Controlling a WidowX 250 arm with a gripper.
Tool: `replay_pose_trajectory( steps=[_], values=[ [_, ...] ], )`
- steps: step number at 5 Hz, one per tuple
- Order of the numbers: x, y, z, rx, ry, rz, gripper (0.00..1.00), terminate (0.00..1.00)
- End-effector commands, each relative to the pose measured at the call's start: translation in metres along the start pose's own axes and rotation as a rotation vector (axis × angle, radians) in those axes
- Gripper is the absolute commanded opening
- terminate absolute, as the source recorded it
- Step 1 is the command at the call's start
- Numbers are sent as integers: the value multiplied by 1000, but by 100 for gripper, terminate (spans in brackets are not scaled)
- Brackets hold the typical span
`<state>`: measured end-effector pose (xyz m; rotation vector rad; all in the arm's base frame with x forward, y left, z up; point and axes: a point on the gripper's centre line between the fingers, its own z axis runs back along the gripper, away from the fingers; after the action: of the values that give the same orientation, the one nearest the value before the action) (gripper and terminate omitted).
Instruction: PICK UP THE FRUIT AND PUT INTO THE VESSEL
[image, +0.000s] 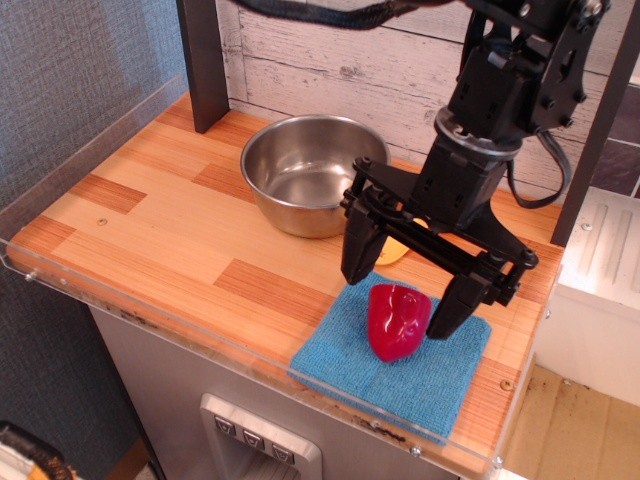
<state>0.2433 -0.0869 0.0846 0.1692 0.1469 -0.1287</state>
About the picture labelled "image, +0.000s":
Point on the red bell pepper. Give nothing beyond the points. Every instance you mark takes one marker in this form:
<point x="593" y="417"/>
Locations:
<point x="397" y="320"/>

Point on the dark shelf post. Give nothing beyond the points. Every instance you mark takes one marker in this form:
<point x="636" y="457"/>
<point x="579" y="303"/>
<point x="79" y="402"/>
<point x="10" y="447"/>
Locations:
<point x="203" y="54"/>
<point x="611" y="100"/>

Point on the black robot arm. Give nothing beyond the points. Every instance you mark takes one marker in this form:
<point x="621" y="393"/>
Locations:
<point x="521" y="76"/>

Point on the orange yellow fruit piece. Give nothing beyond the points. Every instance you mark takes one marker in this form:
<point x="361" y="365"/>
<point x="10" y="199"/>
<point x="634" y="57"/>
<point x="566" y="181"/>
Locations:
<point x="391" y="252"/>

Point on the stainless steel bowl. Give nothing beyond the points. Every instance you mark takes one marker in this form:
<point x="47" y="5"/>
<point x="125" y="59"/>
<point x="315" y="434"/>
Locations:
<point x="299" y="168"/>

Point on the grey cabinet with dispenser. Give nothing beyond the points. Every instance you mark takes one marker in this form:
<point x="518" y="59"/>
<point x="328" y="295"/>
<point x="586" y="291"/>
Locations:
<point x="207" y="418"/>

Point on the blue folded cloth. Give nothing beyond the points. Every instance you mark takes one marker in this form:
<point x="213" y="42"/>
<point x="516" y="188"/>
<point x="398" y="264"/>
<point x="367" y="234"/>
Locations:
<point x="427" y="389"/>

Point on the dark right shelf post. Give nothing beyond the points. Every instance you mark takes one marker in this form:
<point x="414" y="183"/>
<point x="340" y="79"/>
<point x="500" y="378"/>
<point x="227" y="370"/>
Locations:
<point x="611" y="100"/>

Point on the dark left shelf post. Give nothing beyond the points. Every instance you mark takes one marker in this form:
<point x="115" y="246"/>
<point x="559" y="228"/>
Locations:
<point x="203" y="54"/>

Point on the white plastic box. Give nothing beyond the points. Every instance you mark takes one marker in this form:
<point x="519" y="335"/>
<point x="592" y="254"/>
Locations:
<point x="590" y="331"/>

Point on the dark object bottom left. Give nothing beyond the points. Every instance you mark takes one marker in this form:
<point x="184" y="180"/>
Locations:
<point x="25" y="456"/>

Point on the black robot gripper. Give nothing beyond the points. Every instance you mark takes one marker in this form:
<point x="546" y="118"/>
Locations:
<point x="443" y="214"/>

